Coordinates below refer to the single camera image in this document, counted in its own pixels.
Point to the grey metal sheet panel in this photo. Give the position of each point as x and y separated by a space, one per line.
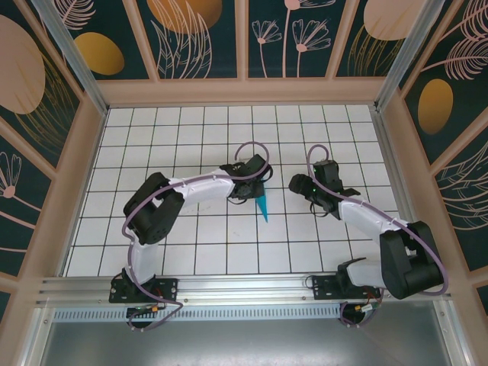
244 343

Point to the aluminium side rail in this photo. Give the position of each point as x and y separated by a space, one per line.
389 152

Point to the aluminium mounting rail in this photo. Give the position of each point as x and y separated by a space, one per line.
244 286

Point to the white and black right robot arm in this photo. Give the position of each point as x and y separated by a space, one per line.
373 217

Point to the blue paper sheet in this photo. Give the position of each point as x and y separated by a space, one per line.
264 206

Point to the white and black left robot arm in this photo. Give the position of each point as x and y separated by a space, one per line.
202 188

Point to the yellow power connector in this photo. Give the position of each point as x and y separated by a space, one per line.
154 309
359 307

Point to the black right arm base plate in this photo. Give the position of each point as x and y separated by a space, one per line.
324 286

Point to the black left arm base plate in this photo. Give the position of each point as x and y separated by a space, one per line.
167 287

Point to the aluminium corner post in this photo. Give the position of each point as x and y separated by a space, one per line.
404 57
76 65

